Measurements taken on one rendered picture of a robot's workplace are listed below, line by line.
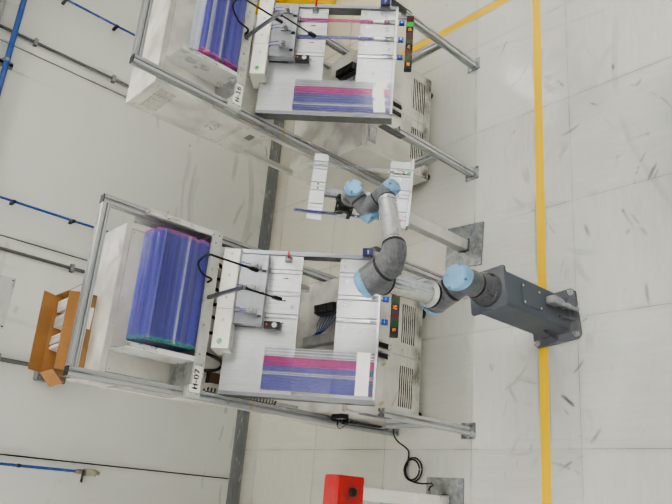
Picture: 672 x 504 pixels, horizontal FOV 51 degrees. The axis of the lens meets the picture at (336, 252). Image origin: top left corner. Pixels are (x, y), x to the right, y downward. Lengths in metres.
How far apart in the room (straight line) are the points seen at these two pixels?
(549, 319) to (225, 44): 2.07
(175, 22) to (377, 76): 1.07
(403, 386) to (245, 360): 0.94
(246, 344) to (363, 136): 1.38
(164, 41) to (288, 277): 1.35
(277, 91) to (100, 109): 1.60
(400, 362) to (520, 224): 0.97
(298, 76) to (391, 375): 1.65
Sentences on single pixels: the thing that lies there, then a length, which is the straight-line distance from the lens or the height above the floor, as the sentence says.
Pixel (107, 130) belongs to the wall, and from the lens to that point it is 5.01.
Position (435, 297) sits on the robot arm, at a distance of 2.97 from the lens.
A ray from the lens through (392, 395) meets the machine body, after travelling 3.75.
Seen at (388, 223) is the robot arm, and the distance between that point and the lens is 2.78.
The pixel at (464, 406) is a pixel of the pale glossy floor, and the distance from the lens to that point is 3.79.
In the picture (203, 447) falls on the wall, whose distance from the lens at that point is 4.96.
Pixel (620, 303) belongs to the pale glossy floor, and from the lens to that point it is 3.43.
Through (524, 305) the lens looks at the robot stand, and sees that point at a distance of 3.19.
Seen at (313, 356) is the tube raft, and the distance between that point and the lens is 3.25.
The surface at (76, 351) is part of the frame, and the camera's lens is 3.01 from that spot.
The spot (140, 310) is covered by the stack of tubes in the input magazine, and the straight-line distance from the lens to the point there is 3.10.
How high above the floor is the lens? 2.96
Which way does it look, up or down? 38 degrees down
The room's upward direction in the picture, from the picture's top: 69 degrees counter-clockwise
